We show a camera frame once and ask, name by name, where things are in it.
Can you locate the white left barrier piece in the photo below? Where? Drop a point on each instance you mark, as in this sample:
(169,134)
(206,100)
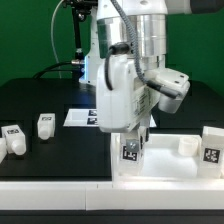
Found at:
(3,149)

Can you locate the black camera stand pole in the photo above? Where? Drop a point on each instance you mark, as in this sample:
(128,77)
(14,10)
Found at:
(80,9)

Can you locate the white front barrier wall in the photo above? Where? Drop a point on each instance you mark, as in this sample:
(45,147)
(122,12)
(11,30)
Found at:
(109,196)

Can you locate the white marker sheet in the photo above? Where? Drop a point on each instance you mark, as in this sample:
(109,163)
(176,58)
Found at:
(80,117)

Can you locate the white square tabletop tray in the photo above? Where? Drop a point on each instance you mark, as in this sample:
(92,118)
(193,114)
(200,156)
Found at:
(167,157)

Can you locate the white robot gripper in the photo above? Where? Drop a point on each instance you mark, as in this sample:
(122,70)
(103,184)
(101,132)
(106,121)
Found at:
(127,105)

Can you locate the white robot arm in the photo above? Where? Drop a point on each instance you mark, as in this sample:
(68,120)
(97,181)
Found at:
(137,29)

